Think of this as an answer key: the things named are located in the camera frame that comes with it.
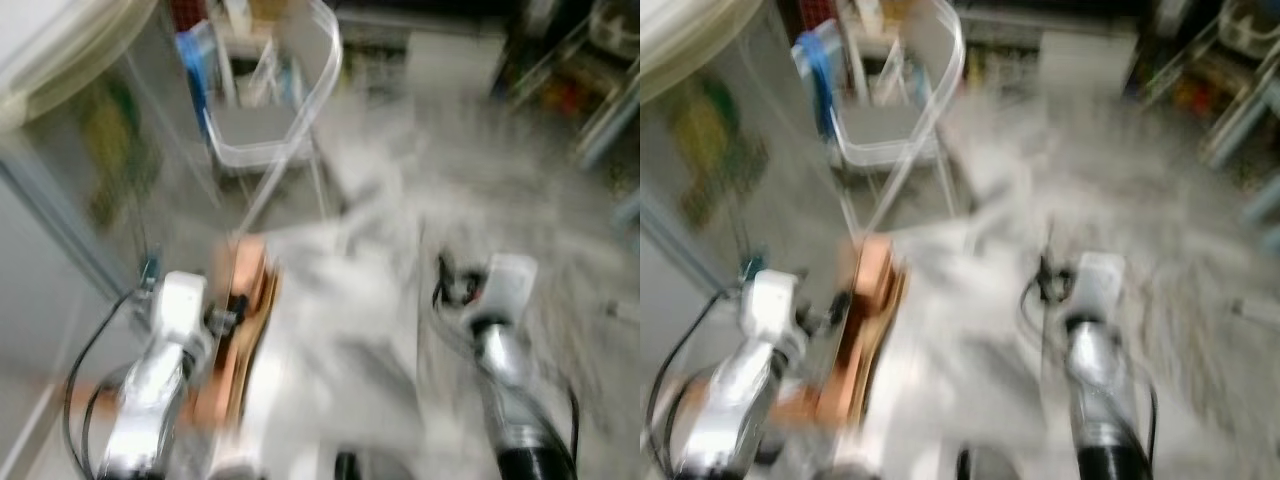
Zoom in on white fridge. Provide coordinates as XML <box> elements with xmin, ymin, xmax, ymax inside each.
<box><xmin>640</xmin><ymin>0</ymin><xmax>861</xmax><ymax>331</ymax></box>
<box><xmin>0</xmin><ymin>0</ymin><xmax>221</xmax><ymax>331</ymax></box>

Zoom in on clear fridge door shelf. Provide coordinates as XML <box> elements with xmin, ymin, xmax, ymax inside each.
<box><xmin>830</xmin><ymin>0</ymin><xmax>969</xmax><ymax>173</ymax></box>
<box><xmin>200</xmin><ymin>0</ymin><xmax>346</xmax><ymax>176</ymax></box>

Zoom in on white box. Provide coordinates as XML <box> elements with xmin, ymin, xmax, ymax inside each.
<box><xmin>405</xmin><ymin>25</ymin><xmax>511</xmax><ymax>101</ymax></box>
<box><xmin>1035</xmin><ymin>25</ymin><xmax>1141</xmax><ymax>101</ymax></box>

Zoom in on cluttered storage rack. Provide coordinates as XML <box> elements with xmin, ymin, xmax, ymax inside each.
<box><xmin>490</xmin><ymin>0</ymin><xmax>641</xmax><ymax>171</ymax></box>
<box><xmin>1130</xmin><ymin>0</ymin><xmax>1280</xmax><ymax>191</ymax></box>

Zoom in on blue plastic item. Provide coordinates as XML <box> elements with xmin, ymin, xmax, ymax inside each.
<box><xmin>175</xmin><ymin>28</ymin><xmax>216</xmax><ymax>111</ymax></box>
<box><xmin>795</xmin><ymin>30</ymin><xmax>838</xmax><ymax>123</ymax></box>

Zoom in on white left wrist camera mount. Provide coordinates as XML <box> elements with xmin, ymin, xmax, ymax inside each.
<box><xmin>740</xmin><ymin>270</ymin><xmax>801</xmax><ymax>346</ymax></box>
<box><xmin>150</xmin><ymin>270</ymin><xmax>211</xmax><ymax>346</ymax></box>

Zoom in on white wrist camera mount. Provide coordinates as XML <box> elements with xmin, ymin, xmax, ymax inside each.
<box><xmin>1070</xmin><ymin>252</ymin><xmax>1131</xmax><ymax>321</ymax></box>
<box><xmin>480</xmin><ymin>253</ymin><xmax>539</xmax><ymax>321</ymax></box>
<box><xmin>740</xmin><ymin>270</ymin><xmax>801</xmax><ymax>346</ymax></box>
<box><xmin>150</xmin><ymin>270</ymin><xmax>211</xmax><ymax>346</ymax></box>

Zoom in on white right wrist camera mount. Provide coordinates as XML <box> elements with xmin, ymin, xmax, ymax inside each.
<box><xmin>480</xmin><ymin>253</ymin><xmax>539</xmax><ymax>321</ymax></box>
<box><xmin>1070</xmin><ymin>252</ymin><xmax>1131</xmax><ymax>321</ymax></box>

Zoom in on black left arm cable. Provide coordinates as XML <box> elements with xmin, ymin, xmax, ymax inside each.
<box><xmin>646</xmin><ymin>290</ymin><xmax>741</xmax><ymax>477</ymax></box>
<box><xmin>62</xmin><ymin>288</ymin><xmax>151</xmax><ymax>479</ymax></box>

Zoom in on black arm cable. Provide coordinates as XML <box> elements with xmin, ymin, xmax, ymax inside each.
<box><xmin>1138</xmin><ymin>385</ymin><xmax>1163</xmax><ymax>467</ymax></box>
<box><xmin>62</xmin><ymin>288</ymin><xmax>151</xmax><ymax>479</ymax></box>
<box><xmin>545</xmin><ymin>385</ymin><xmax>582</xmax><ymax>467</ymax></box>
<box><xmin>646</xmin><ymin>290</ymin><xmax>741</xmax><ymax>477</ymax></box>

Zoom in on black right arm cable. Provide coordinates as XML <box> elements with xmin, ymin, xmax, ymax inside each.
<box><xmin>545</xmin><ymin>385</ymin><xmax>582</xmax><ymax>467</ymax></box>
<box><xmin>1138</xmin><ymin>385</ymin><xmax>1163</xmax><ymax>467</ymax></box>

